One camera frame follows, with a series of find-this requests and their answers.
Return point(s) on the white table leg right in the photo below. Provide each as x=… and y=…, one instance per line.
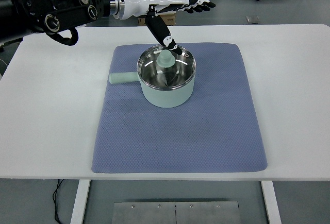
x=270, y=201

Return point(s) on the glass lid with green knob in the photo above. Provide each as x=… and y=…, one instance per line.
x=163, y=69

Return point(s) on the green pot with handle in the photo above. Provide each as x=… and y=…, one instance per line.
x=159, y=98

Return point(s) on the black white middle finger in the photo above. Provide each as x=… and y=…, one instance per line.
x=191, y=9

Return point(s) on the white table leg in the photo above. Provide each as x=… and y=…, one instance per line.
x=270, y=201
x=80, y=203

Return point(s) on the cardboard box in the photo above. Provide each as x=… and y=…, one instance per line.
x=169, y=19

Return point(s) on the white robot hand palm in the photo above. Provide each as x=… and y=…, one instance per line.
x=123, y=9

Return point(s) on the metal floor outlet plate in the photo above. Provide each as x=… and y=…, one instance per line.
x=254, y=19

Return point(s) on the white table leg left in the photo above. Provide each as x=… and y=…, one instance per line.
x=80, y=203

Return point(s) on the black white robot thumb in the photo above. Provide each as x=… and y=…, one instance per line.
x=160, y=31

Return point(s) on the blue quilted mat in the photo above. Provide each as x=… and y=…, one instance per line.
x=214, y=131

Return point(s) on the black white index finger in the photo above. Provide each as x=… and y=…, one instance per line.
x=201, y=4

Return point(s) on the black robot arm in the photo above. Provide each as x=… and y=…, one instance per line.
x=59, y=19

